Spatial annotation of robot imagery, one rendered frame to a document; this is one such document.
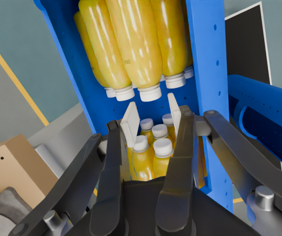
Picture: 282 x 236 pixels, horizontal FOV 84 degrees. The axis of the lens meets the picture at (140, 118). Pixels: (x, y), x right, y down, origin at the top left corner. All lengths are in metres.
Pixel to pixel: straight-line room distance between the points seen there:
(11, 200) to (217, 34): 0.69
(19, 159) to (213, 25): 0.59
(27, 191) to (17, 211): 0.06
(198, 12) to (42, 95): 1.72
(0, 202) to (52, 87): 1.22
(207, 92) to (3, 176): 0.63
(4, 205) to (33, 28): 1.38
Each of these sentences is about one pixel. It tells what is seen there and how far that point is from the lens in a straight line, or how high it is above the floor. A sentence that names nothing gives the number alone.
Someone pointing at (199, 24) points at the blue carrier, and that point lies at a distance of 0.22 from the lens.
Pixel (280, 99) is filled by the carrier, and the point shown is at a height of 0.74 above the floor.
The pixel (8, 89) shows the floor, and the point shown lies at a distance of 2.04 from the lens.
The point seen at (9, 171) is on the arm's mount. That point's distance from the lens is 0.65.
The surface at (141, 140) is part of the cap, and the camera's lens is 0.37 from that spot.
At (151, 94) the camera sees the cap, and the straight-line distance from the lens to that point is 0.27.
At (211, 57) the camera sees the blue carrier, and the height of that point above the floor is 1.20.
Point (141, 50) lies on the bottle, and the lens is 0.25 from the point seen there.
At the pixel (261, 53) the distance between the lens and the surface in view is 1.48.
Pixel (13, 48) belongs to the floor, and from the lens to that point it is 1.88.
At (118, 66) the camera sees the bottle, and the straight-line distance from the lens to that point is 0.30.
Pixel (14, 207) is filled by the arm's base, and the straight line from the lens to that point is 0.70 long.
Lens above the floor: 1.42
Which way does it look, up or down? 66 degrees down
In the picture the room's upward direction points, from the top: 169 degrees counter-clockwise
